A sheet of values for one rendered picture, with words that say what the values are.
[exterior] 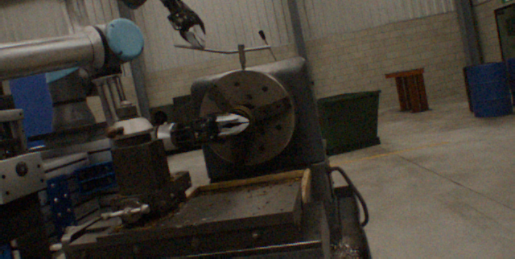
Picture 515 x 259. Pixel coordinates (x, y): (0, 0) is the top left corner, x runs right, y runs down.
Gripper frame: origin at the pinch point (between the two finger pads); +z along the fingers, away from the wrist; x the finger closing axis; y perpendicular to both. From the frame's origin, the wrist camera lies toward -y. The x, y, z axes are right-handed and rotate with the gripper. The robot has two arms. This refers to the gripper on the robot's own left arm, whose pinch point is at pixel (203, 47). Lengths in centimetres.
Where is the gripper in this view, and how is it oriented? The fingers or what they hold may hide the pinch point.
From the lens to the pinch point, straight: 132.6
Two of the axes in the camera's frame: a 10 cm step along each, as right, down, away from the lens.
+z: 5.2, 8.5, -0.2
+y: -1.8, 0.9, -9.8
